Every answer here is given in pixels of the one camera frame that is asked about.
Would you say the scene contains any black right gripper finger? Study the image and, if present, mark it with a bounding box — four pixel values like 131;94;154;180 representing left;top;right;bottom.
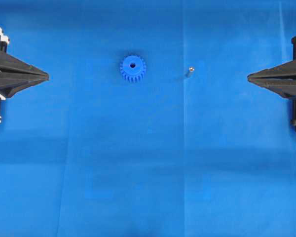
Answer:
247;59;296;79
248;79;296;99

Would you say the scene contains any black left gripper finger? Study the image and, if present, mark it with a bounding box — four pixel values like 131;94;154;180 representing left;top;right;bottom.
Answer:
0;73;49;98
0;51;49;77

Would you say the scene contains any small silver metal shaft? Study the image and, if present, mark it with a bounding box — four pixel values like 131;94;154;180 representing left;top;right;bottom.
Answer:
186;67;195;78

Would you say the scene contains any small blue plastic gear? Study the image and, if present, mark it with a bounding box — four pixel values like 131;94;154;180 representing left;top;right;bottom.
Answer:
119;55;147;83

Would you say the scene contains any blue table mat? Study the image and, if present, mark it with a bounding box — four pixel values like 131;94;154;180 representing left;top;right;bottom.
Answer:
0;0;296;237

